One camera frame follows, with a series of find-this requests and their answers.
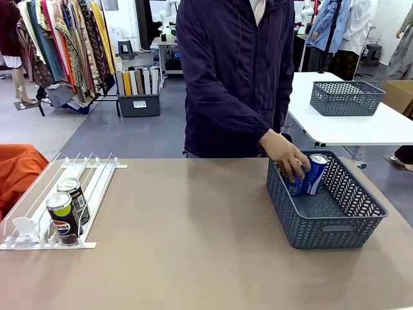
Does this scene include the pale inner shirt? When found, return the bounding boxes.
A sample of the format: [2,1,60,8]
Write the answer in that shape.
[250,0,267,26]

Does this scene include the teal hanging garment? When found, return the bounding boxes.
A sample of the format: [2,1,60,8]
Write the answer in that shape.
[27,0,65,82]

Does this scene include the yellow hanging garment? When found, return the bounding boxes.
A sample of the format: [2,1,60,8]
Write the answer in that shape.
[90,1,116,76]

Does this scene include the white coat on mannequin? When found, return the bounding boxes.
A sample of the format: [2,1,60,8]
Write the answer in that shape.
[338,0,378,56]

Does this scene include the white carton box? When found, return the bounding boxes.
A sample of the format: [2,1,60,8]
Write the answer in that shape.
[108,27,125,48]

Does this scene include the cream hanging garment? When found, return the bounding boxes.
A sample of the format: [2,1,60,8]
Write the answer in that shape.
[15,0,46,65]

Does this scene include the mannequin in grey dress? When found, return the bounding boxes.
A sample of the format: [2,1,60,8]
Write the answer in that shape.
[386,6,413,81]

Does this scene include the brown paper roll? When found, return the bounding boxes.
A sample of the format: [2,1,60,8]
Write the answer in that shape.
[134,69,145,96]

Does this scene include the dark red hanging garment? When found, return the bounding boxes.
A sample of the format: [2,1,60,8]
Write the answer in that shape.
[0,0,23,58]

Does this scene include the dark patterned hanging garment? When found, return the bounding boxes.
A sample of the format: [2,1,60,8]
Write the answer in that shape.
[76,0,109,95]

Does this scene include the white roll black cap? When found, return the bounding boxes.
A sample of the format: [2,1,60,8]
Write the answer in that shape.
[128,66,139,96]

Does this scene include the person right hand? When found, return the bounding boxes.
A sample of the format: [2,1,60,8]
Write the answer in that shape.
[259,128,312,184]

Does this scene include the olive patterned hanging garment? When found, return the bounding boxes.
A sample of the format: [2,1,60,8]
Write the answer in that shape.
[54,12,90,98]

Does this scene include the grey clothes pile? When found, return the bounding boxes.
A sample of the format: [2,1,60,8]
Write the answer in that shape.
[45,82,96,114]

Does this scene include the black Pepsi can green accents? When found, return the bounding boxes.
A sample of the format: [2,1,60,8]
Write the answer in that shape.
[45,192,81,245]

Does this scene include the white can dispenser rack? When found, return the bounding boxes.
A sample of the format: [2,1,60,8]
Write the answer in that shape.
[0,152,128,250]

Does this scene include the grey plastic stool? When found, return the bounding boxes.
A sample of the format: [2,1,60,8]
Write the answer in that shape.
[364,44,383,67]

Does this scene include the grey plastic lattice basket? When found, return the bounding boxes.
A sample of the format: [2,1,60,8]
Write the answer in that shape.
[265,149,388,250]
[309,80,387,117]

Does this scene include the blue shirt on mannequin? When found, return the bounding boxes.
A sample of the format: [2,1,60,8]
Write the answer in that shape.
[305,0,343,54]

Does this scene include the person in navy jacket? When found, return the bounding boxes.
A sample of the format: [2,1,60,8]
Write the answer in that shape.
[176,0,296,159]

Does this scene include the grey storage bin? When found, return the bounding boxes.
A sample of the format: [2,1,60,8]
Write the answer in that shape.
[116,92,161,118]

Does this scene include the white side table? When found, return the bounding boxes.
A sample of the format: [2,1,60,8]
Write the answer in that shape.
[286,71,413,162]

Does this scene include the person right forearm navy sleeve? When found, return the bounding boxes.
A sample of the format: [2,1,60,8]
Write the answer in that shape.
[222,87,279,147]

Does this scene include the orange cloth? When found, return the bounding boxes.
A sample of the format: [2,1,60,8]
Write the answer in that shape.
[0,143,50,222]

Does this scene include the dark plastic step stool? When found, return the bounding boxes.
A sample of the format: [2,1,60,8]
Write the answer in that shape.
[117,39,135,61]

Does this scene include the dark trouser leg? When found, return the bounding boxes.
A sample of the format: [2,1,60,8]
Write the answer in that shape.
[393,145,413,166]

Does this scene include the black clothes rack frame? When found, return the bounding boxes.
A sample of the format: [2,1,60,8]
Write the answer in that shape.
[92,0,122,118]

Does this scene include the pink hanging garment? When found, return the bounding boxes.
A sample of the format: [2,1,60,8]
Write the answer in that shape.
[41,0,70,81]

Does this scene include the grey equipment cart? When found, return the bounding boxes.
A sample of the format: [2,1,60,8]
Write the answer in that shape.
[151,36,183,79]

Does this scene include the bare mannequin legs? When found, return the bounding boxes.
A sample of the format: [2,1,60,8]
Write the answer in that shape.
[12,56,39,110]

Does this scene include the brown patterned dress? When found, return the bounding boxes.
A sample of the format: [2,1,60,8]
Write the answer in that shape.
[15,19,54,87]

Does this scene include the yellow paper roll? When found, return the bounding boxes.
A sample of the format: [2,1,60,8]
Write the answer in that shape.
[122,70,132,96]

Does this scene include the brown cardboard box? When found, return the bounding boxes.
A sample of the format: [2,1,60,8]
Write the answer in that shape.
[380,79,413,121]

